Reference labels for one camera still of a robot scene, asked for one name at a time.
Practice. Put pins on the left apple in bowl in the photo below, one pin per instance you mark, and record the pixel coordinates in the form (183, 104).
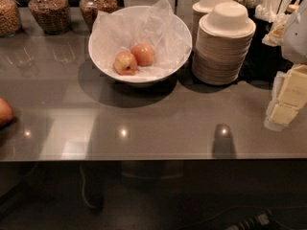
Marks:
(125, 63)

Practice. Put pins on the apple in bowl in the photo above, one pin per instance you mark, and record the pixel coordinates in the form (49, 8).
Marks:
(125, 63)
(144, 54)

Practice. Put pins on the left glass cereal jar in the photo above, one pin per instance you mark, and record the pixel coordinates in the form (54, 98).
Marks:
(10, 20)

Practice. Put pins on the rear stack of paper bowls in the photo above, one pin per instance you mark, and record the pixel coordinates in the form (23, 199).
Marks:
(200, 9)

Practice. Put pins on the right apple in bowl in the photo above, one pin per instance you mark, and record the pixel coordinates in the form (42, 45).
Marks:
(144, 54)

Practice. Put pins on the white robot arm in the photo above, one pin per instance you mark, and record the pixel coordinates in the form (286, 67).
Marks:
(294, 38)

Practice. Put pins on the front stack of paper bowls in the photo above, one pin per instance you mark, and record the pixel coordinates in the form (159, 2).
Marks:
(224, 36)

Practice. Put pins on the black cutlery holder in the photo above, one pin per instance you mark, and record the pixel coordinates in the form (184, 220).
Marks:
(262, 62)

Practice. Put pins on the stack of paper bowls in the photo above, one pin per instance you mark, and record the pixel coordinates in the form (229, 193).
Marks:
(224, 36)
(200, 9)

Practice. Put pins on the right glass cereal jar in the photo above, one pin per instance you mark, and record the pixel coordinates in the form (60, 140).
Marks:
(90, 9)

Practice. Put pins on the white tissue paper liner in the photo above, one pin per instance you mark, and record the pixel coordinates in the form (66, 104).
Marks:
(128, 29)

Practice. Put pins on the glass cereal jar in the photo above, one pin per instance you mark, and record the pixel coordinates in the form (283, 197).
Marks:
(90, 9)
(10, 20)
(52, 16)

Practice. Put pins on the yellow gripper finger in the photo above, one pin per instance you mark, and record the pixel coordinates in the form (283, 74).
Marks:
(289, 96)

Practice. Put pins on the white ceramic bowl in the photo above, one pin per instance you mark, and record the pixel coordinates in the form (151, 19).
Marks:
(140, 77)

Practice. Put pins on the white plastic cutlery bundle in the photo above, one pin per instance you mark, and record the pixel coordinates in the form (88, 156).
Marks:
(271, 4)

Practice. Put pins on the middle glass cereal jar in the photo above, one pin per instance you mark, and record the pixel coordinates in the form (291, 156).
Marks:
(52, 16)

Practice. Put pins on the apple at left edge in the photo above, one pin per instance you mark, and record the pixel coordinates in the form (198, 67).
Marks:
(6, 112)

